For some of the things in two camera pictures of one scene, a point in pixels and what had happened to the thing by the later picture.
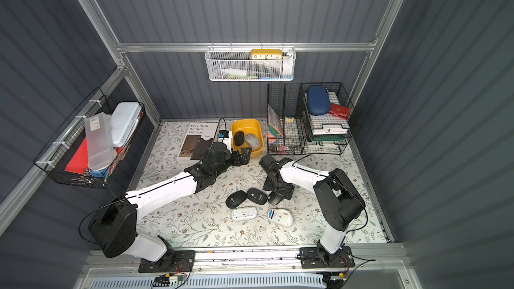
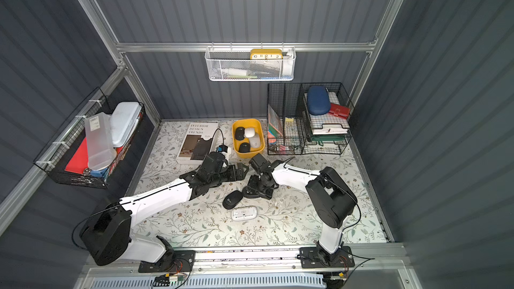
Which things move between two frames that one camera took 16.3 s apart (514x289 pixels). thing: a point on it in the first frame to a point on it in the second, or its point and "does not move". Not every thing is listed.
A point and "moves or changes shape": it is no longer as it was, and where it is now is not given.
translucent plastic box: (100, 151) does not move
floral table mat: (235, 209) does not move
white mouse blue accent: (281, 217) to (249, 132)
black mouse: (256, 196) moves or changes shape
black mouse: (234, 199) does not move
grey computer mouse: (251, 140) does not move
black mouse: (274, 199) moves or changes shape
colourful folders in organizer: (274, 126) does not move
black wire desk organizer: (308, 118) does not move
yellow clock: (266, 54) does not move
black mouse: (239, 138) moves or changes shape
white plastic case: (124, 118) does not move
